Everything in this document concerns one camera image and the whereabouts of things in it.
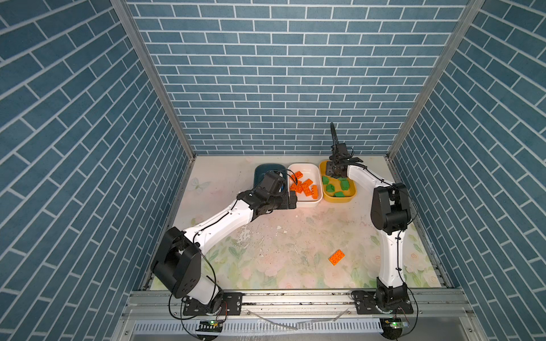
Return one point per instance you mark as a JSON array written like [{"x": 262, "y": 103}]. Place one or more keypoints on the yellow plastic bin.
[{"x": 329, "y": 197}]

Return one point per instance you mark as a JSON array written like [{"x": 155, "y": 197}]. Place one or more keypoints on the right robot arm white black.
[{"x": 390, "y": 215}]

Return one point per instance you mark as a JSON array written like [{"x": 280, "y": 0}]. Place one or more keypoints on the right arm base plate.
[{"x": 376, "y": 302}]

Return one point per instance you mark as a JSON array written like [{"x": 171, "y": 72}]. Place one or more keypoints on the aluminium front rail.
[{"x": 315, "y": 303}]

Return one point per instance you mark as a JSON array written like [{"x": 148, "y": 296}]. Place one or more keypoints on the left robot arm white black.
[{"x": 177, "y": 262}]

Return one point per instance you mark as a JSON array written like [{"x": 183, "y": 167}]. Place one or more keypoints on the orange lego long top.
[{"x": 314, "y": 192}]

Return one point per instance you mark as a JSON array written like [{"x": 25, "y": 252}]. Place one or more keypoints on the white plastic bin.
[{"x": 310, "y": 171}]

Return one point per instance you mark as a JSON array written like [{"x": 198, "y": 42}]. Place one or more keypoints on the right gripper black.
[{"x": 328, "y": 168}]

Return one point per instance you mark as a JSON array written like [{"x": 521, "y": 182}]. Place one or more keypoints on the dark teal plastic bin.
[{"x": 266, "y": 170}]

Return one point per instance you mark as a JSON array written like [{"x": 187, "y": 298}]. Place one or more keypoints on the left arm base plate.
[{"x": 224, "y": 303}]

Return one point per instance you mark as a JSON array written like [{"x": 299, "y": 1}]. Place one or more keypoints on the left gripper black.
[{"x": 285, "y": 203}]

